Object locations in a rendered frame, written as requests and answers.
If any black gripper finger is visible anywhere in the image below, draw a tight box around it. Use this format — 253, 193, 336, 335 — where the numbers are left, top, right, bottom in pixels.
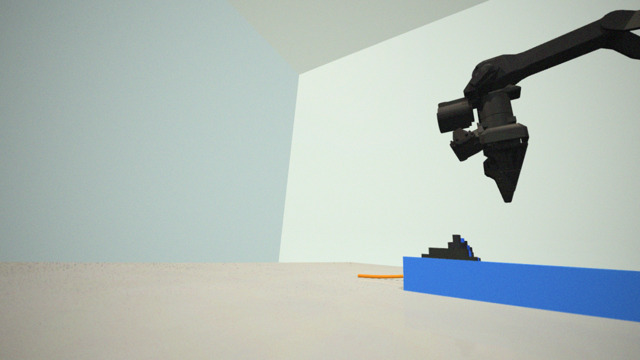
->
483, 142, 528, 193
485, 170, 514, 203

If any blue flat panel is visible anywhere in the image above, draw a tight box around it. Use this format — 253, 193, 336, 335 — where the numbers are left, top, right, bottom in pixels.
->
403, 234, 640, 323

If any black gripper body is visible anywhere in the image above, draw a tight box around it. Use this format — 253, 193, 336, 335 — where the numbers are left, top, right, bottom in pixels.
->
479, 113, 529, 175

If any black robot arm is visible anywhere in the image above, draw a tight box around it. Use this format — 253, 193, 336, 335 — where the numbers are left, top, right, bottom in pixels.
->
437, 9, 640, 162

